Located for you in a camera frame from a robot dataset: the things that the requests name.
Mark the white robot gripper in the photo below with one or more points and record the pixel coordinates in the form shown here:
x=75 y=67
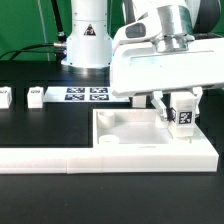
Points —
x=158 y=53

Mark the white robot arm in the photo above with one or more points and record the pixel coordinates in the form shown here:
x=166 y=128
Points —
x=90 y=46

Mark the white marker sheet with tags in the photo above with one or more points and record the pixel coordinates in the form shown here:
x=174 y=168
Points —
x=81 y=94

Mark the white L-shaped obstacle fence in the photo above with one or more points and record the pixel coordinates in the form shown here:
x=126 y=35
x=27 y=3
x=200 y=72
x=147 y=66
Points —
x=97 y=160

